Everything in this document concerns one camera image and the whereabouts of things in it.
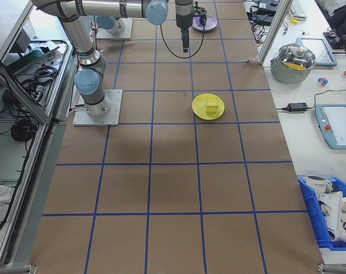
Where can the aluminium gantry post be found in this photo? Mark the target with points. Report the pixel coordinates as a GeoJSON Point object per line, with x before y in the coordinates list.
{"type": "Point", "coordinates": [271, 31]}

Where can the purple plastic plate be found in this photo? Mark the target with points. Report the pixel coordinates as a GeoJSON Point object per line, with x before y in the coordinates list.
{"type": "Point", "coordinates": [211, 24]}

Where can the white keyboard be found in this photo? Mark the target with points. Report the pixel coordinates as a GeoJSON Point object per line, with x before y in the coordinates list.
{"type": "Point", "coordinates": [298, 8]}

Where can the small yellow desk block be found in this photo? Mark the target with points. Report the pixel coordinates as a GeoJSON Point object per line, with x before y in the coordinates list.
{"type": "Point", "coordinates": [294, 20]}

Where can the usb hub with red plugs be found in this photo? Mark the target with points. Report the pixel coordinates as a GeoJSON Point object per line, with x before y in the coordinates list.
{"type": "Point", "coordinates": [259, 28]}

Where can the white square base plate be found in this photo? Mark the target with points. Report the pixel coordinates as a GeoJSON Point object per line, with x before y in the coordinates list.
{"type": "Point", "coordinates": [127, 32]}
{"type": "Point", "coordinates": [113, 114]}

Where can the blue storage bin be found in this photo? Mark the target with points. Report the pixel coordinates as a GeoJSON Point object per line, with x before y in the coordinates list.
{"type": "Point", "coordinates": [307, 217]}

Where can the black power adapter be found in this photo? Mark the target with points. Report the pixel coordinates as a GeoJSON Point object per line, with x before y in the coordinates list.
{"type": "Point", "coordinates": [297, 107]}
{"type": "Point", "coordinates": [263, 19]}

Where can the black laptop with sticker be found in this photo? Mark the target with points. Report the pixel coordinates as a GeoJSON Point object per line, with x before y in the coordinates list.
{"type": "Point", "coordinates": [265, 6]}

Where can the white plastic pipe fitting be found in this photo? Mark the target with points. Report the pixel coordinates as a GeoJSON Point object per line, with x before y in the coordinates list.
{"type": "Point", "coordinates": [335, 211]}

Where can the green box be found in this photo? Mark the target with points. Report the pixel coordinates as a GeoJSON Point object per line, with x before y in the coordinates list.
{"type": "Point", "coordinates": [27, 61]}

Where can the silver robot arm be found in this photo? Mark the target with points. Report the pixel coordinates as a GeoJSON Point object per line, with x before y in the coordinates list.
{"type": "Point", "coordinates": [84, 42]}
{"type": "Point", "coordinates": [117, 25]}

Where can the white printed mug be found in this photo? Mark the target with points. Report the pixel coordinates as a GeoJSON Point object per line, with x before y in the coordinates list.
{"type": "Point", "coordinates": [315, 185]}

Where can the small colourful toy ball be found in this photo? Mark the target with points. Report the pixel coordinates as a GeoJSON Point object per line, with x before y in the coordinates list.
{"type": "Point", "coordinates": [322, 82]}

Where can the steel pot with lid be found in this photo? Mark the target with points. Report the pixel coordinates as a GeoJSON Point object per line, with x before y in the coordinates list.
{"type": "Point", "coordinates": [290, 71]}

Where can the purple foam block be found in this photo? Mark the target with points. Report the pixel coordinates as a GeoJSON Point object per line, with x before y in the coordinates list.
{"type": "Point", "coordinates": [198, 25]}

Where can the small electronics board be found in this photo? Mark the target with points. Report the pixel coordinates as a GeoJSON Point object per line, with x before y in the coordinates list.
{"type": "Point", "coordinates": [333, 38]}

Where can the yellow plastic plate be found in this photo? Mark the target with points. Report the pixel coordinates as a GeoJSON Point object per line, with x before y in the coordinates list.
{"type": "Point", "coordinates": [198, 108]}

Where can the V-shaped metal bar frame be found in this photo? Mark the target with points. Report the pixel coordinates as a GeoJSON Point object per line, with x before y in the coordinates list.
{"type": "Point", "coordinates": [43, 117]}

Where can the yellow foam block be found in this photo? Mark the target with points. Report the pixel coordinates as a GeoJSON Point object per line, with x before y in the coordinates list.
{"type": "Point", "coordinates": [212, 108]}

